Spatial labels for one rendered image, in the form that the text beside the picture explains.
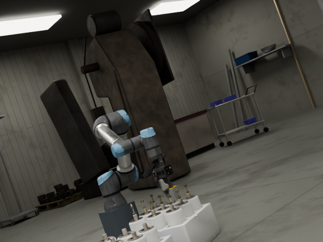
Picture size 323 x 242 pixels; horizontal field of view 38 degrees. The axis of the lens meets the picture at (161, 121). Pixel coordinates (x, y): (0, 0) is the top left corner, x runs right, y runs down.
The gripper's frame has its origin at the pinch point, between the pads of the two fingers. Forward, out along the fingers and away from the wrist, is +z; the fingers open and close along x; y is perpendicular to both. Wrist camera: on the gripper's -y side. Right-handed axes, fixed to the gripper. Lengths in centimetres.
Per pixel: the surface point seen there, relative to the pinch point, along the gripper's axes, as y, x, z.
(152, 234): 10.5, -30.8, 12.4
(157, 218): -6.8, -4.9, 11.3
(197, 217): 6.4, 10.4, 18.5
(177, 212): 4.9, -2.1, 11.3
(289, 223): 47, 28, 35
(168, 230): 0.4, -7.8, 17.9
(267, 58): -314, 882, -114
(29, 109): -633, 416, -167
